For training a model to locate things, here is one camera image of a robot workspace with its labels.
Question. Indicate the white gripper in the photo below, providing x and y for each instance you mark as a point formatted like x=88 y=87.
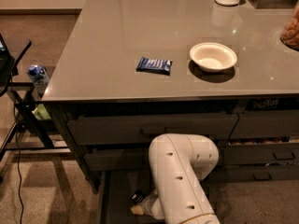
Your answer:
x=149 y=203

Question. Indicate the black rxbar chocolate bar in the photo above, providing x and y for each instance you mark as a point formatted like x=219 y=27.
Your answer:
x=138 y=196

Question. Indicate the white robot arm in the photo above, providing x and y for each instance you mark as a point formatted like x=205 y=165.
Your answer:
x=178 y=163

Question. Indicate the open bottom grey drawer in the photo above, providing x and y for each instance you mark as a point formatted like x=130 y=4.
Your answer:
x=118 y=189

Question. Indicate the middle left grey drawer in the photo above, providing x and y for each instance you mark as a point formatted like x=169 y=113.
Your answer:
x=117 y=159

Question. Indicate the top left grey drawer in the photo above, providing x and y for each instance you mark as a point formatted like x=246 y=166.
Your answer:
x=142 y=129

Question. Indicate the bottom right grey drawer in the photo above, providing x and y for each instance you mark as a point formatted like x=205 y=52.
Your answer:
x=254 y=173

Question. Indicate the grey counter cabinet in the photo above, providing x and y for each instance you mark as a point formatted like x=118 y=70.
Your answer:
x=96 y=74

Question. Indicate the middle right grey drawer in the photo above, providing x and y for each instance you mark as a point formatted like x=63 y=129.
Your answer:
x=259 y=154

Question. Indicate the top right grey drawer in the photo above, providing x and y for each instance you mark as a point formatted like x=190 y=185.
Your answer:
x=261 y=124

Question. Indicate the black snack bag in drawer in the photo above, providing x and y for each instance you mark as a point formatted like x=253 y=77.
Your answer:
x=273 y=104

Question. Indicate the black side cart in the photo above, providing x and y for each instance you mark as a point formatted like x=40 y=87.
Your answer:
x=24 y=98

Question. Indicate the green packet on cart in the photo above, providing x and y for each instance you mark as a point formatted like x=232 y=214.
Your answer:
x=41 y=112

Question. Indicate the blue candy bar wrapper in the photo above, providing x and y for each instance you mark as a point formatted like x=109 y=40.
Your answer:
x=159 y=66

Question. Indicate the white paper bowl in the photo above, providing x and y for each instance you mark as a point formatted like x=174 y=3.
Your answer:
x=213 y=57

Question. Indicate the glass jar of nuts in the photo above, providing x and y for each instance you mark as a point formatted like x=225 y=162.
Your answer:
x=290 y=33

